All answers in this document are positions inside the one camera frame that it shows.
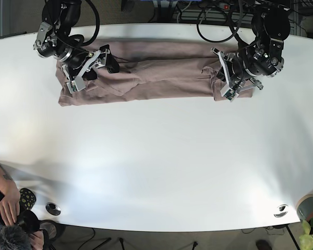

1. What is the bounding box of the grey furry microphone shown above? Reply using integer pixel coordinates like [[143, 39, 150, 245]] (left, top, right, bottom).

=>
[[0, 226, 32, 250]]

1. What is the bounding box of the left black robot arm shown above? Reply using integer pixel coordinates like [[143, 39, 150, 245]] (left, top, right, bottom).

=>
[[212, 1, 291, 101]]

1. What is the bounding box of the right table cable grommet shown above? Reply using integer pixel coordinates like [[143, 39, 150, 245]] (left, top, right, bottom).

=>
[[273, 204, 288, 218]]

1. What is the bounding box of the green potted plant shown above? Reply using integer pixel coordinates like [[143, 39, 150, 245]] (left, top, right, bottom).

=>
[[299, 217, 313, 250]]

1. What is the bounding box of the left table cable grommet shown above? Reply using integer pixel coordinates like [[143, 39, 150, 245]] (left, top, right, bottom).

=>
[[45, 203, 61, 216]]

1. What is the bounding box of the person's bare forearm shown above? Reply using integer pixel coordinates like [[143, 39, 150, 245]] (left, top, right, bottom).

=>
[[0, 166, 20, 201]]

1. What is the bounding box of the person's hand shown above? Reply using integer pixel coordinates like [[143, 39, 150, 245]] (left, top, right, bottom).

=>
[[0, 181, 20, 226]]

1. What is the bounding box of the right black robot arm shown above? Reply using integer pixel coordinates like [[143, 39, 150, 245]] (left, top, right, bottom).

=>
[[33, 1, 119, 94]]

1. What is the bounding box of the mauve pink T-shirt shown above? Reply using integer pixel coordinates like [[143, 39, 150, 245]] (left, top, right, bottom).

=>
[[55, 41, 239, 107]]

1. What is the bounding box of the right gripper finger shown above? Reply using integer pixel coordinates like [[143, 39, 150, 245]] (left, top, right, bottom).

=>
[[101, 52, 120, 74]]

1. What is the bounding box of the black camera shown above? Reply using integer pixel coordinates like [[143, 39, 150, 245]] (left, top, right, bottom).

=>
[[14, 210, 40, 234]]

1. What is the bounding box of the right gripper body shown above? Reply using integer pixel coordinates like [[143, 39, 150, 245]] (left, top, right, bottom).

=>
[[62, 45, 111, 93]]

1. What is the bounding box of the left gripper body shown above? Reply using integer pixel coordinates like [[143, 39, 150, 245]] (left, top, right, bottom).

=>
[[211, 47, 263, 102]]

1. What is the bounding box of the grey tape roll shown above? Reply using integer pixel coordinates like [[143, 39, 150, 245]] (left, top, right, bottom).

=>
[[296, 194, 313, 222]]

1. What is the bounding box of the table cable grommet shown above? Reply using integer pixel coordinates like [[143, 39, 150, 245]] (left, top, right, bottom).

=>
[[45, 203, 61, 216], [273, 204, 288, 218]]

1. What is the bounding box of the black gold-dotted cup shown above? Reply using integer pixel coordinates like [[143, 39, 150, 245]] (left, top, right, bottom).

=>
[[19, 188, 37, 212]]

